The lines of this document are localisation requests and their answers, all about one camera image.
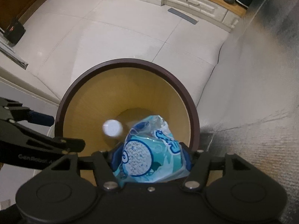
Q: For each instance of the metal door track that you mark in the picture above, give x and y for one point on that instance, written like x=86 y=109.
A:
x=14 y=56

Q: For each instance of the white drawer cabinet wooden top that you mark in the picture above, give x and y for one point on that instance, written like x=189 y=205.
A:
x=193 y=2

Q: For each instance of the grey floor strip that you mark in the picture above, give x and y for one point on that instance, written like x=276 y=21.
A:
x=183 y=15

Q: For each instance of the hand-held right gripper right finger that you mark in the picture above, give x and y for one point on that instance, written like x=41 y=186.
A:
x=201 y=163

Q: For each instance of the tan bin with brown rim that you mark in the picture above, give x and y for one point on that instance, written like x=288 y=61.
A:
x=144 y=91

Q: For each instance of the black box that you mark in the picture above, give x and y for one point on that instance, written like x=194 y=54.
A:
x=14 y=30

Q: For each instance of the foil wrapped white table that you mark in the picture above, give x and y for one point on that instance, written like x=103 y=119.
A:
x=257 y=74

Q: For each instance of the white bottle cap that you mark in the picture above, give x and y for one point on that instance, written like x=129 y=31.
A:
x=112 y=127

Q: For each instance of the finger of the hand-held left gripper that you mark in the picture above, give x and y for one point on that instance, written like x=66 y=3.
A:
x=39 y=119
x=58 y=144

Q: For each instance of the teal plastic snack packet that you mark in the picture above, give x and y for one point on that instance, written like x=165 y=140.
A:
x=144 y=158

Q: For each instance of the brown wooden door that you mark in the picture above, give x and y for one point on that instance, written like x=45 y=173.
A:
x=21 y=7

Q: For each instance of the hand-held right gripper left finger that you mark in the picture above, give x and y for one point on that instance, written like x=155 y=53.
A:
x=102 y=163

